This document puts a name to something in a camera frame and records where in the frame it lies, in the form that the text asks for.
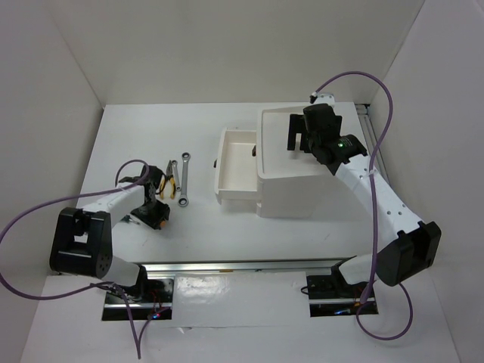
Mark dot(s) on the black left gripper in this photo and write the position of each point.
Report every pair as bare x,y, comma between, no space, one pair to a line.
162,212

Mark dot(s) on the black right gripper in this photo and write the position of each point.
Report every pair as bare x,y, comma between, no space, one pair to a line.
296,126

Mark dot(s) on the yellow handled pliers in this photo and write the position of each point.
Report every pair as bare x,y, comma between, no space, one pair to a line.
168,179

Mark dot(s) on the white drawer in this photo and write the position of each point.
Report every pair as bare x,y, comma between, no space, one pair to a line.
236,176

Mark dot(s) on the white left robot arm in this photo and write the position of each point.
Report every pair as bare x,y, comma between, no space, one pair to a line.
83,242

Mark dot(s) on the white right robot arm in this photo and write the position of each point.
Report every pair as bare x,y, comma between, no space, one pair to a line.
403,244

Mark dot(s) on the large silver ratchet wrench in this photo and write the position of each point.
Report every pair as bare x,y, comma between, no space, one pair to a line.
183,200

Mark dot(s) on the small silver wrench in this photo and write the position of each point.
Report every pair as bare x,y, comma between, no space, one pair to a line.
176,175

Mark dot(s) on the white drawer cabinet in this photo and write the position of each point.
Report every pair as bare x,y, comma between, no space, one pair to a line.
290,182

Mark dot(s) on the aluminium side rail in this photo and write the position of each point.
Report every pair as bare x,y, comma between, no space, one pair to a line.
363,111

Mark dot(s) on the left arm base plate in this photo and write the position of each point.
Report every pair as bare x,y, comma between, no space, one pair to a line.
157,301

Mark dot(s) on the aluminium front rail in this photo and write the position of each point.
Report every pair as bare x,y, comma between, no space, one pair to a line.
227,266

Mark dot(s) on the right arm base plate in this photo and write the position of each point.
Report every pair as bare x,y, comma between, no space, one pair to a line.
331,296

